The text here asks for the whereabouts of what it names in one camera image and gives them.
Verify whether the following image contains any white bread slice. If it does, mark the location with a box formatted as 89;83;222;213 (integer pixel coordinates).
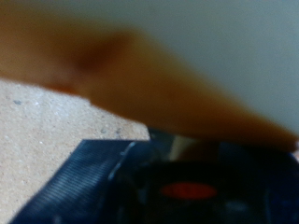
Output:
0;0;299;153

